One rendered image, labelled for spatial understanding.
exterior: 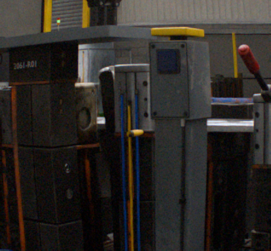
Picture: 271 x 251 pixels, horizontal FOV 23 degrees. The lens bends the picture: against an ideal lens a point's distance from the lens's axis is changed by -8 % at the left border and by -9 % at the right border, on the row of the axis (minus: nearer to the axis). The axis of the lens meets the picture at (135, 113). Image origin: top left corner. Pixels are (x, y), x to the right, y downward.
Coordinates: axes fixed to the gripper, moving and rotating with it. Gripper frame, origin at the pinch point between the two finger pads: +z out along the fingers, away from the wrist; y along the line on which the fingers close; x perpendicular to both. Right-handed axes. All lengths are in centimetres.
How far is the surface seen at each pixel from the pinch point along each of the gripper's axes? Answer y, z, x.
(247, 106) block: 45.4, 16.2, -0.2
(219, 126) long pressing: 23.6, 18.8, -6.3
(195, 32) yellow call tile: 0.4, 3.2, -17.4
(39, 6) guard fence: 271, -49, 314
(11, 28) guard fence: 233, -30, 304
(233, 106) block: 44.9, 16.2, 3.5
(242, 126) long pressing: 24.2, 18.7, -11.3
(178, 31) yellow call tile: -2.4, 3.2, -16.5
